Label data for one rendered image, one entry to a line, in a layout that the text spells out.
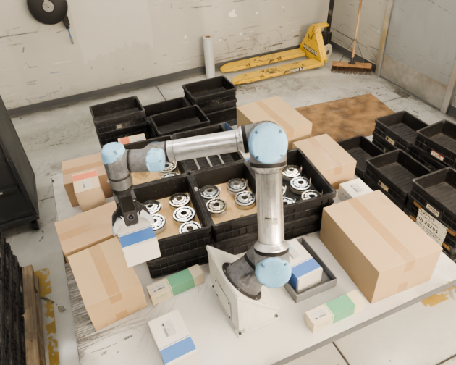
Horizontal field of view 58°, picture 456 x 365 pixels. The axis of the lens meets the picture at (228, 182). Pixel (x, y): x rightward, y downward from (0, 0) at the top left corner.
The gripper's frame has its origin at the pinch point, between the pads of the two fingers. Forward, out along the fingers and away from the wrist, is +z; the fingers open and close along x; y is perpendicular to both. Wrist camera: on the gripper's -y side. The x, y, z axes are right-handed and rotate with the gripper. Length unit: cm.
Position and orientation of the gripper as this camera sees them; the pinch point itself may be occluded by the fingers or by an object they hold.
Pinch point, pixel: (134, 231)
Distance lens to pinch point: 154.8
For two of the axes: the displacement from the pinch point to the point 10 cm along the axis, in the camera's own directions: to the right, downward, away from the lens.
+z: 0.5, 7.8, 6.2
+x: -9.2, 2.9, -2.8
